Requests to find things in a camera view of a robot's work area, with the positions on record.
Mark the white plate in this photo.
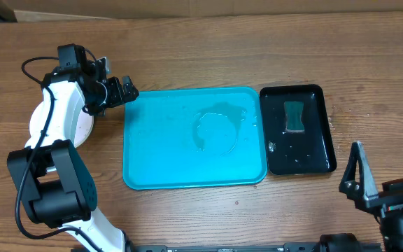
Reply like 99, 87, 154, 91
29, 102, 94, 148

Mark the green sponge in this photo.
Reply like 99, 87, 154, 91
284, 101, 305, 133

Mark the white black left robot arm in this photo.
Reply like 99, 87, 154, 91
7, 57, 139, 251

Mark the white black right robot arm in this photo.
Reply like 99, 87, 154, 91
339, 141, 403, 251

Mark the black rectangular tray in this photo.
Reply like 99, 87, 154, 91
260, 84, 337, 176

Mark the teal plastic tray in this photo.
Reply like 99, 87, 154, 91
122, 87, 267, 190

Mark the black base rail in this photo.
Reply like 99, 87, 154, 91
71, 241, 383, 252

